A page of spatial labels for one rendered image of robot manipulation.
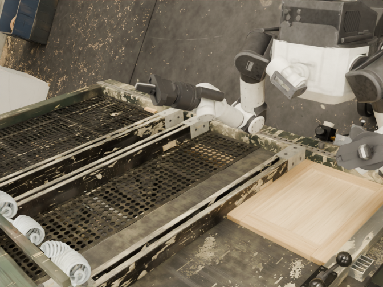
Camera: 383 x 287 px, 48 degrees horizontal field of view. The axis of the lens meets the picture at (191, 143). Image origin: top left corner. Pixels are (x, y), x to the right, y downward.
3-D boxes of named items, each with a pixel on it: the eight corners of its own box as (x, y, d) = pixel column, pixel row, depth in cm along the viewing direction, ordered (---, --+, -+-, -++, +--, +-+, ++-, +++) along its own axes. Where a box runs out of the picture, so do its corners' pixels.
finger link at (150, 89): (138, 81, 130) (155, 85, 133) (133, 89, 132) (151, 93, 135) (139, 85, 129) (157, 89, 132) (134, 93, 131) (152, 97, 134)
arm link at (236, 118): (207, 111, 157) (233, 126, 172) (223, 127, 150) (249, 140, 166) (224, 88, 154) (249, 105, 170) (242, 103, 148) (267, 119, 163)
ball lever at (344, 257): (329, 280, 111) (358, 257, 102) (321, 288, 109) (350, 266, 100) (318, 269, 113) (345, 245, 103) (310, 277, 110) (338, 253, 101)
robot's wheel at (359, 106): (376, 83, 246) (363, 77, 231) (384, 85, 243) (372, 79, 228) (366, 117, 249) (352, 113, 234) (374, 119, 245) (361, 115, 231)
